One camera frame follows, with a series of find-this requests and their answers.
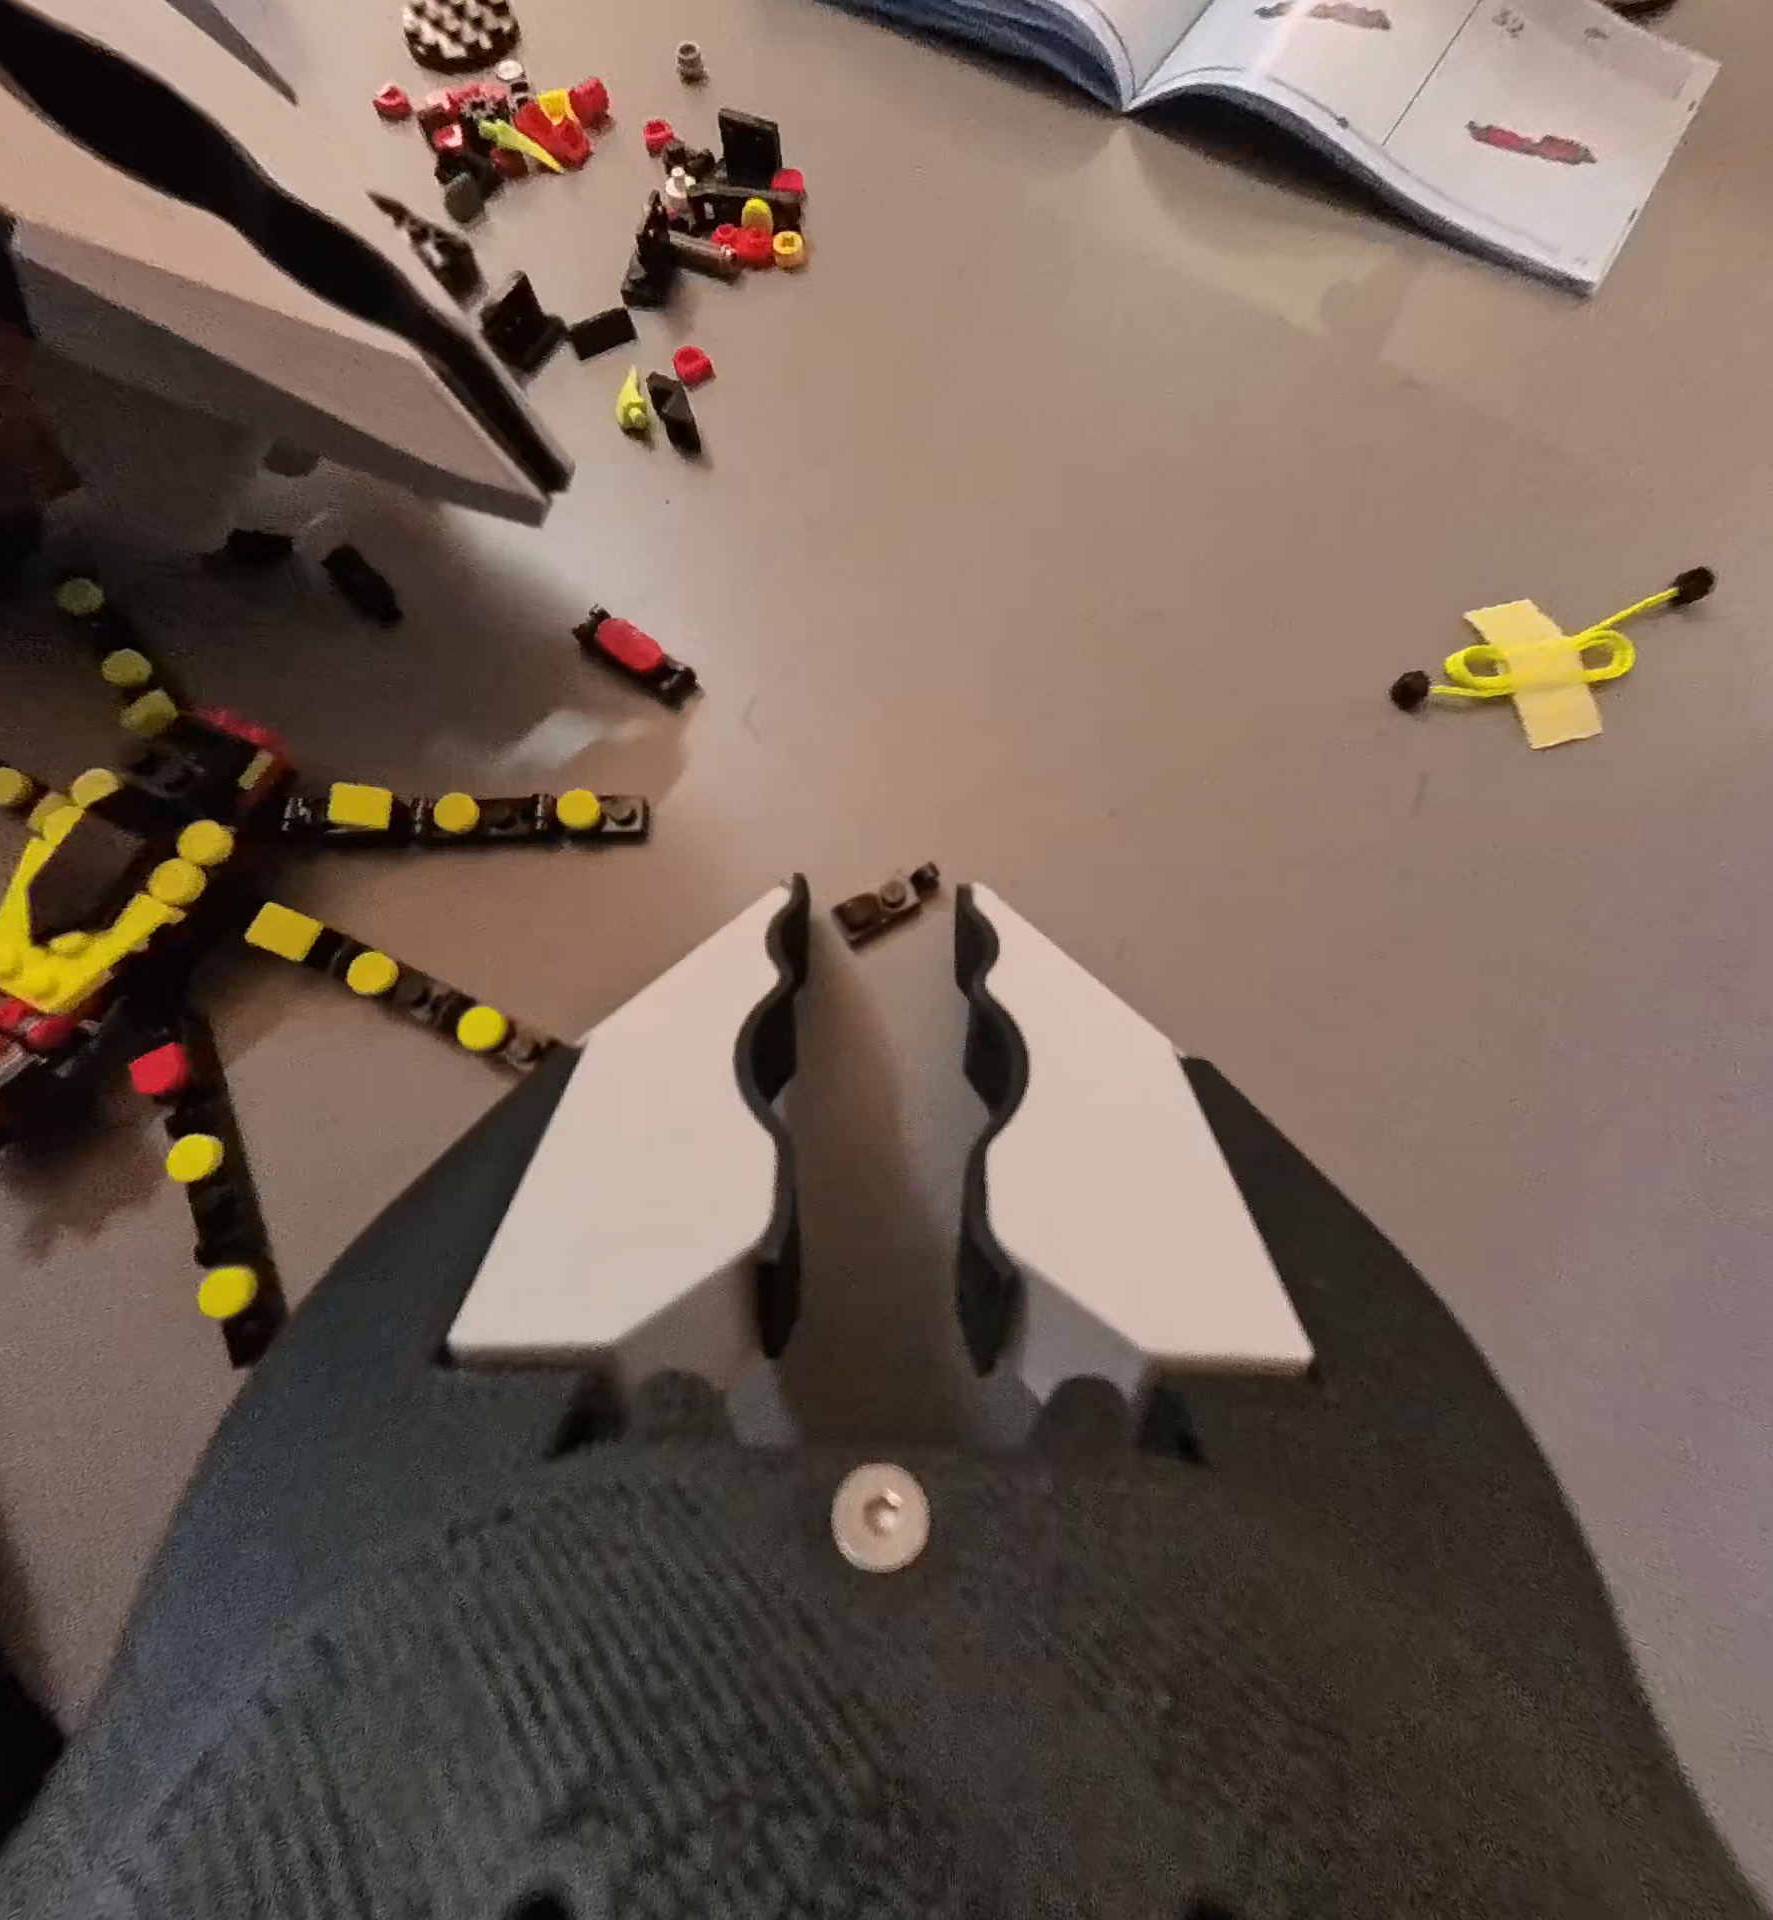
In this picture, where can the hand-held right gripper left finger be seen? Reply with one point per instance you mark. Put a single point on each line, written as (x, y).
(630, 1186)

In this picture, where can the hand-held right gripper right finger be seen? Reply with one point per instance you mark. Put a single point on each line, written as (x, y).
(1140, 1201)

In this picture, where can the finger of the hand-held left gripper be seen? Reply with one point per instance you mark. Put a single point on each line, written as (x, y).
(270, 374)
(251, 30)

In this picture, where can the small black lego hinge plate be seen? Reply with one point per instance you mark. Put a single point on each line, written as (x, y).
(888, 908)
(360, 583)

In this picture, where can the black lego plate red tile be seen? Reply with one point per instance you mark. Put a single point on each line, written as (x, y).
(630, 651)

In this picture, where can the yellow black lego spider model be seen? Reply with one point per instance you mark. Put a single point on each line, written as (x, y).
(60, 946)

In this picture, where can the round black lego plate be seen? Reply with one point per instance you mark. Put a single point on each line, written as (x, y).
(460, 32)

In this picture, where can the pile of loose lego pieces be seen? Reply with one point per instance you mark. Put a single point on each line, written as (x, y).
(707, 212)

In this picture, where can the lego instruction booklet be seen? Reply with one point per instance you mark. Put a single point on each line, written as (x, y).
(1498, 133)

